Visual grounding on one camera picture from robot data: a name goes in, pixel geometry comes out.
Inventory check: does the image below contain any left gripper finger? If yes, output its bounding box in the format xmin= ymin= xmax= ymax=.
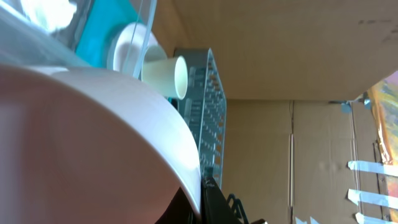
xmin=201 ymin=177 xmax=242 ymax=224

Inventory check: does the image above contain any pink bowl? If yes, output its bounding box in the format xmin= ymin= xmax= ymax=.
xmin=1 ymin=65 xmax=201 ymax=223

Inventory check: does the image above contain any white napkin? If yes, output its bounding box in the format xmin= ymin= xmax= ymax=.
xmin=21 ymin=0 xmax=77 ymax=33

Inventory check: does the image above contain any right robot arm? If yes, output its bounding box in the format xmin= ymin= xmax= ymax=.
xmin=226 ymin=194 xmax=267 ymax=224

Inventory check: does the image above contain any grey dishwasher rack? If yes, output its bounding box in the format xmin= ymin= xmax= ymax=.
xmin=174 ymin=48 xmax=227 ymax=187

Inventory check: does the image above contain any pale green paper cup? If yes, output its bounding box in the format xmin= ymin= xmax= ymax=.
xmin=141 ymin=56 xmax=188 ymax=100

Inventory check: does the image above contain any grey shallow bowl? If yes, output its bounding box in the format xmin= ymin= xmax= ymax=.
xmin=144 ymin=45 xmax=167 ymax=63

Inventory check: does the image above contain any white round plate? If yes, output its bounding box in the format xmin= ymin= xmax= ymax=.
xmin=106 ymin=22 xmax=158 ymax=78

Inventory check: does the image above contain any clear plastic storage bin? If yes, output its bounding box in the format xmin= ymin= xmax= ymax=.
xmin=1 ymin=0 xmax=157 ymax=78

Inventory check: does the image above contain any teal serving tray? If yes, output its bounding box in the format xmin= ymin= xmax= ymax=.
xmin=75 ymin=0 xmax=146 ymax=68

